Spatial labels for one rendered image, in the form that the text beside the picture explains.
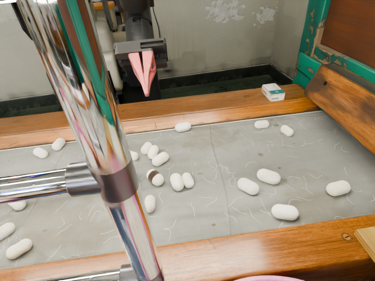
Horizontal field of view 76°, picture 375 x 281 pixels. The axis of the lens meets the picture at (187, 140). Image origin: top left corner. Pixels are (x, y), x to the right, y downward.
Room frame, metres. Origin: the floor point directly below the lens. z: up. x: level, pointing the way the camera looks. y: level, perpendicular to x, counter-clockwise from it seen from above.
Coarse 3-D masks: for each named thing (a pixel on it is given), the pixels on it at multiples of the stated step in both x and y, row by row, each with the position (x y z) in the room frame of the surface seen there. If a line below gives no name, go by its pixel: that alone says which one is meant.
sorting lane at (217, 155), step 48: (48, 144) 0.45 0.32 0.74; (192, 144) 0.41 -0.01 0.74; (240, 144) 0.39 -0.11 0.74; (288, 144) 0.38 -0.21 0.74; (336, 144) 0.36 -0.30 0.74; (144, 192) 0.28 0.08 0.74; (192, 192) 0.27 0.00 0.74; (240, 192) 0.26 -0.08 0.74; (288, 192) 0.25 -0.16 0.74; (48, 240) 0.21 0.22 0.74; (96, 240) 0.20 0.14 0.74; (192, 240) 0.19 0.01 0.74
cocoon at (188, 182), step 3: (183, 174) 0.30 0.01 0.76; (186, 174) 0.30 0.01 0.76; (189, 174) 0.30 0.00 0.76; (183, 177) 0.30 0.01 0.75; (186, 177) 0.29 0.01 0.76; (189, 177) 0.29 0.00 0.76; (183, 180) 0.29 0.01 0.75; (186, 180) 0.29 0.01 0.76; (189, 180) 0.29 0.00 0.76; (192, 180) 0.29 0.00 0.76; (186, 183) 0.28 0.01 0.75; (189, 183) 0.28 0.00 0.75; (192, 183) 0.28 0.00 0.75; (186, 186) 0.28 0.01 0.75; (189, 186) 0.28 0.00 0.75; (192, 186) 0.28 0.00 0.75
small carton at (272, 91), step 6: (264, 84) 0.58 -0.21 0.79; (270, 84) 0.57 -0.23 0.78; (276, 84) 0.57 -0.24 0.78; (264, 90) 0.56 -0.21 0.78; (270, 90) 0.54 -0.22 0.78; (276, 90) 0.53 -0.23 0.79; (282, 90) 0.53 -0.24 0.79; (270, 96) 0.52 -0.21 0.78; (276, 96) 0.52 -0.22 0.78; (282, 96) 0.52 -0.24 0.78
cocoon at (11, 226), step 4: (4, 224) 0.23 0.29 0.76; (8, 224) 0.23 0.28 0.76; (12, 224) 0.23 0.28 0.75; (0, 228) 0.22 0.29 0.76; (4, 228) 0.22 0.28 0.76; (8, 228) 0.22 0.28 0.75; (12, 228) 0.22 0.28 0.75; (0, 232) 0.22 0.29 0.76; (4, 232) 0.22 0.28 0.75; (8, 232) 0.22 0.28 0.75; (0, 236) 0.21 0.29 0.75; (4, 236) 0.21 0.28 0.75; (0, 240) 0.21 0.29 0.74
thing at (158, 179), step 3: (150, 171) 0.31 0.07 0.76; (147, 174) 0.31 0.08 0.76; (159, 174) 0.30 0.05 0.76; (147, 177) 0.31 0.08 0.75; (153, 177) 0.30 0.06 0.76; (156, 177) 0.30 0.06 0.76; (159, 177) 0.30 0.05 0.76; (162, 177) 0.30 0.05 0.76; (153, 180) 0.29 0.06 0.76; (156, 180) 0.29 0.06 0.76; (159, 180) 0.29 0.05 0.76; (162, 180) 0.29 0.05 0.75; (153, 183) 0.29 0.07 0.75; (156, 183) 0.29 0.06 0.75; (159, 183) 0.29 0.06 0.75
